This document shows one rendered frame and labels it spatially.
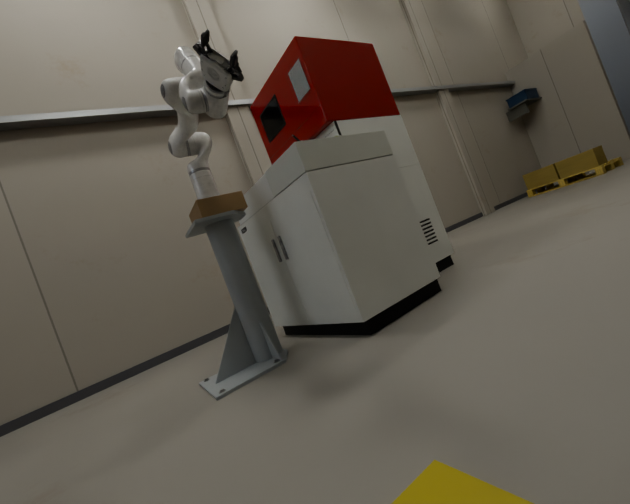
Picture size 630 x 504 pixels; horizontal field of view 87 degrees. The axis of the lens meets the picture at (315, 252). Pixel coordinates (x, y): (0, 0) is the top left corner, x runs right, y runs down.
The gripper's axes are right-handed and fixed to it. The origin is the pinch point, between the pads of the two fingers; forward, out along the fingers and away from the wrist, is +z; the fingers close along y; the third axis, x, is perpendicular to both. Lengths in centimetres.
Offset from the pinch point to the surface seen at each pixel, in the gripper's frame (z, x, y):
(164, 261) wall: -282, -37, 26
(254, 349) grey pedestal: -98, -70, -68
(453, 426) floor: 24, -64, -92
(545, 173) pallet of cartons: -315, 430, -429
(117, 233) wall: -274, -36, 76
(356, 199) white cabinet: -55, 15, -70
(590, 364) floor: 33, -39, -113
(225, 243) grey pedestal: -91, -30, -26
